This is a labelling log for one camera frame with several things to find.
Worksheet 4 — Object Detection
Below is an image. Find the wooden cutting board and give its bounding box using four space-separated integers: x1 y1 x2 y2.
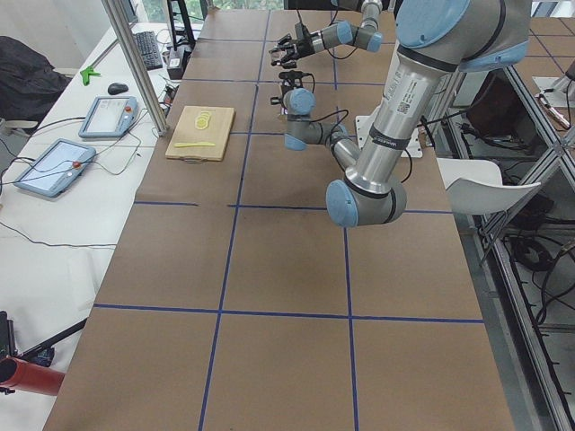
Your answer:
165 105 235 162

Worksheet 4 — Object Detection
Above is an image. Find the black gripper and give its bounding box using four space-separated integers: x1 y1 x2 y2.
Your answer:
270 85 296 112
270 37 315 68

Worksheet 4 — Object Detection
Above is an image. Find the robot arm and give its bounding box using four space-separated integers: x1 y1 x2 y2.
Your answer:
270 0 531 227
270 0 390 69

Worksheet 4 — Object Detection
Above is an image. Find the yellow plastic knife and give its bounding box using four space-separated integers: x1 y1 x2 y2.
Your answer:
173 141 216 148

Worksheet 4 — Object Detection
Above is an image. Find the camera cable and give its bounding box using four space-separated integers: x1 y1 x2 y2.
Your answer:
309 71 351 145

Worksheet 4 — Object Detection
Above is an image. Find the black box on table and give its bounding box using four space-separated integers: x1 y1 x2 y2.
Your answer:
166 46 191 80

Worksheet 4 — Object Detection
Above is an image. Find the lemon slice one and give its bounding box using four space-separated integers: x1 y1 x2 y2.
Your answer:
194 121 208 130

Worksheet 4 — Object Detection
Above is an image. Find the far teach pendant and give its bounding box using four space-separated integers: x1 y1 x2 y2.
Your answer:
78 96 138 139

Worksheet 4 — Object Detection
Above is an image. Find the teach pendant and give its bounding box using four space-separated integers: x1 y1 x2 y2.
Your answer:
14 138 96 198
78 96 138 139

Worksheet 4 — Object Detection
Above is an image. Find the near teach pendant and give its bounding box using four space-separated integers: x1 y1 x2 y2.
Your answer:
14 138 96 198

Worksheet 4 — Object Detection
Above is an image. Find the black computer mouse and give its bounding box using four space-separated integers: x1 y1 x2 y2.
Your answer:
107 83 128 95

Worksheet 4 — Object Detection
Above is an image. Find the black keyboard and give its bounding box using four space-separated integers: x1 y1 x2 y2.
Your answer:
133 31 163 70

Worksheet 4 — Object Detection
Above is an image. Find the green plastic clamp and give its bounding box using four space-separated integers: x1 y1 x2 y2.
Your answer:
80 66 101 86

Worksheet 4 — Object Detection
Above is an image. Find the white plastic chair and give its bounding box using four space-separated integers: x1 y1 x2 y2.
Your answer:
437 158 542 216

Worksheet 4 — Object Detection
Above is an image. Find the red cylinder bottle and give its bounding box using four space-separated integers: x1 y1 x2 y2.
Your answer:
1 357 66 396

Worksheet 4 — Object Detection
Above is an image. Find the aluminium frame post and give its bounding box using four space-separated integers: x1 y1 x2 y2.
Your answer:
102 0 168 136

